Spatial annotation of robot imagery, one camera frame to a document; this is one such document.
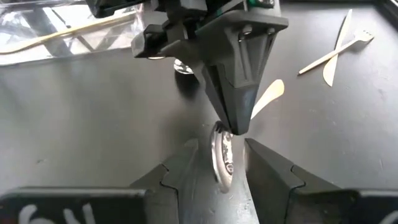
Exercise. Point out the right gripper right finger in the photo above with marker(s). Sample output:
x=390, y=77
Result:
x=280, y=199

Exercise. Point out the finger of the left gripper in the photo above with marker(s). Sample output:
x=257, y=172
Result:
x=245, y=93
x=217, y=90

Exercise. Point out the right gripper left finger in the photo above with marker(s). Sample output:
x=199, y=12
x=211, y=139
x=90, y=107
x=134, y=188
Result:
x=93, y=208

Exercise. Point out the gold knife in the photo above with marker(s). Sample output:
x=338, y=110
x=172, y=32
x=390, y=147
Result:
x=330, y=70
x=62, y=32

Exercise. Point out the gold fork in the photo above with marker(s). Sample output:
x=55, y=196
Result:
x=363, y=35

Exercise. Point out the clear plastic container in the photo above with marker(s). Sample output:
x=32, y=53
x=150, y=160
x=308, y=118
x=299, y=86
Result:
x=31, y=37

